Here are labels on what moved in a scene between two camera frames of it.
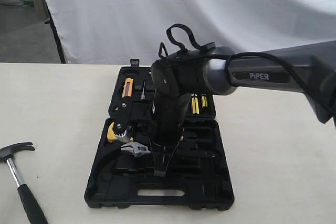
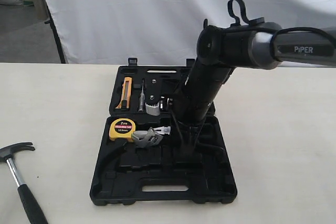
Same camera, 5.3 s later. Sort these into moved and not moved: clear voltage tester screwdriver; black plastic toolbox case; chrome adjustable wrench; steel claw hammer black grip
Moved: chrome adjustable wrench
Not moved: black plastic toolbox case; clear voltage tester screwdriver; steel claw hammer black grip
